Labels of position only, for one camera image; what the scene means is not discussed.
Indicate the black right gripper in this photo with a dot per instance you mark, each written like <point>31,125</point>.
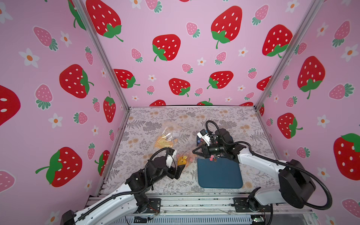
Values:
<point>204,150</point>

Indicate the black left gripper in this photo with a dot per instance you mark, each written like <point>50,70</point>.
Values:
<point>177,171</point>

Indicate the ziploc bag with yellow duck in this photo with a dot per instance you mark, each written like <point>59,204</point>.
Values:
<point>185,159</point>

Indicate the clear ziploc candy bag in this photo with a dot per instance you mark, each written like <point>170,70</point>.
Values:
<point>169,136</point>

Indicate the pile of colourful candies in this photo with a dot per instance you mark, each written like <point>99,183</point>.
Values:
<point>213,159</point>

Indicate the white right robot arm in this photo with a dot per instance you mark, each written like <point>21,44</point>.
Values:
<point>294,186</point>

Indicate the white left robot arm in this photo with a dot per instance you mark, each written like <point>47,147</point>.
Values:
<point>130,197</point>

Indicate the teal plastic tray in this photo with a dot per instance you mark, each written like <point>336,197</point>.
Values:
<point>221,173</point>

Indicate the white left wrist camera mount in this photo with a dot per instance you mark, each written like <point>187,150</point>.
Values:
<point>170,157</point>

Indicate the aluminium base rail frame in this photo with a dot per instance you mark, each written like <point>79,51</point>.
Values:
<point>213,209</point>

